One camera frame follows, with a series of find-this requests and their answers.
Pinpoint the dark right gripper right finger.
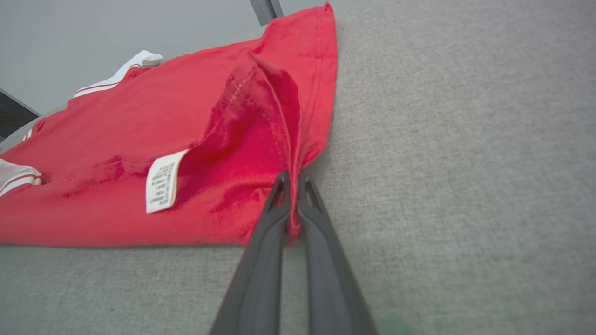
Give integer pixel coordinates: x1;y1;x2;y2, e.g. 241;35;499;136
297;171;378;335

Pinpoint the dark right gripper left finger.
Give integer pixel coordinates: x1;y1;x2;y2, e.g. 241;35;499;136
209;170;293;335

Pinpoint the red jersey with number print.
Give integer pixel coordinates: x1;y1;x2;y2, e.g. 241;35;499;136
0;2;339;248

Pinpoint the dark panel behind partition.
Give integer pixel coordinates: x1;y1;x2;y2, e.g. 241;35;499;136
0;88;41;143

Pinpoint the grey partition post with feet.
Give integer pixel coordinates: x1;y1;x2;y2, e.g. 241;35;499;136
250;0;284;27

